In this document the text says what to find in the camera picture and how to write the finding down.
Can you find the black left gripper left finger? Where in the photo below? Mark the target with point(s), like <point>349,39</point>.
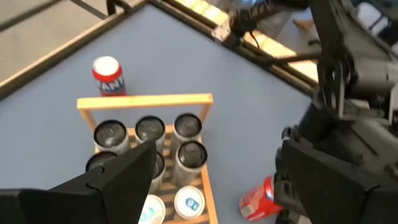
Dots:
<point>93,202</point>

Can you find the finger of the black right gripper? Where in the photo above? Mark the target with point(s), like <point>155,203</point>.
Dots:
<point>283,193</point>

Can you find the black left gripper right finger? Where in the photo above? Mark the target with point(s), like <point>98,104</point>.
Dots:
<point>335,199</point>

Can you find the red Fanta can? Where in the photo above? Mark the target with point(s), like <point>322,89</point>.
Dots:
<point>258,199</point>
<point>109,76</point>

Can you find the Red Bull can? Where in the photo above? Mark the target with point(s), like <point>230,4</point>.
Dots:
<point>189,202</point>
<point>154,213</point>

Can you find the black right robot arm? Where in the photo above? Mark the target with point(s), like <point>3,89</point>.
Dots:
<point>329,31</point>

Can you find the bamboo slatted shelf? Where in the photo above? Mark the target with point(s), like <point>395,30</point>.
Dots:
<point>143,101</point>

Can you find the silver corner plate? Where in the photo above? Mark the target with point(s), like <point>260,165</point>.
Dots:
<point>221,32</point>

